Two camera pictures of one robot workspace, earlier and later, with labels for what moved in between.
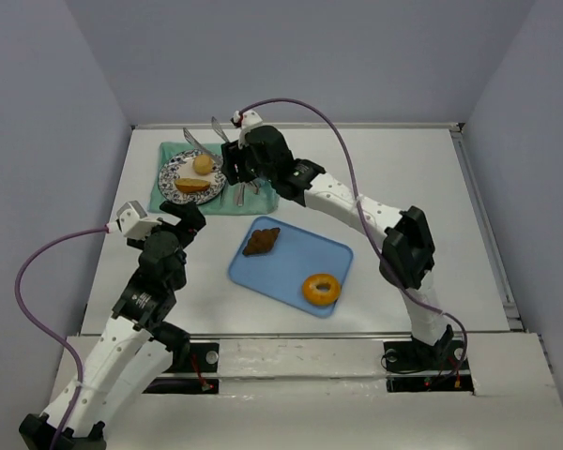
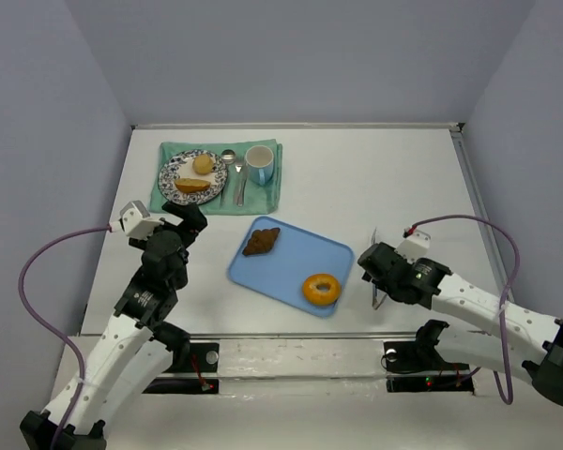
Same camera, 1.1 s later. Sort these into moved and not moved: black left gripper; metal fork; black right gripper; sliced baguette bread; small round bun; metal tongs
Moved: black right gripper; metal tongs
Not moved: black left gripper; metal fork; small round bun; sliced baguette bread
